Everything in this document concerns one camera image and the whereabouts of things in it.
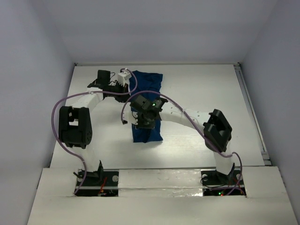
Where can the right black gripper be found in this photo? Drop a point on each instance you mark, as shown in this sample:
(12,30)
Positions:
(151,125)

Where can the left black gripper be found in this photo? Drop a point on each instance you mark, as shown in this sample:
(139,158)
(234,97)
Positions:
(122,96)

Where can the blue t shirt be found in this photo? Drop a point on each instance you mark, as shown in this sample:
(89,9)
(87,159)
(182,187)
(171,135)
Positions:
(147,81)

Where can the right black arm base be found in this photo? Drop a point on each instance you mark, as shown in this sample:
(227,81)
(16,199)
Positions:
(214,185)

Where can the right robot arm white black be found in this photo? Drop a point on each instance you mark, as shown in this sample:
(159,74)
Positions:
(212,126)

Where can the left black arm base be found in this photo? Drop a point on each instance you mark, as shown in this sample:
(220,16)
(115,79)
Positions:
(106,186)

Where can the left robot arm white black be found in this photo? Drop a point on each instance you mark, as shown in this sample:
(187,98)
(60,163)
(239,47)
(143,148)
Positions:
(75,128)

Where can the silver foil tape strip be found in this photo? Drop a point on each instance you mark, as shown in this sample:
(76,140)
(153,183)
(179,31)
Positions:
(160,183)

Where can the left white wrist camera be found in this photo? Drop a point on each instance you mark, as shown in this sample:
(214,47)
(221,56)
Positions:
(123,76)

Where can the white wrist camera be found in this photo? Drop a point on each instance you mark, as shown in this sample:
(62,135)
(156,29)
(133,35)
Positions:
(130,117)
(123,76)

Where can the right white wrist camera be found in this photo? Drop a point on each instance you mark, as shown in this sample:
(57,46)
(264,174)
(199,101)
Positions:
(130,117)

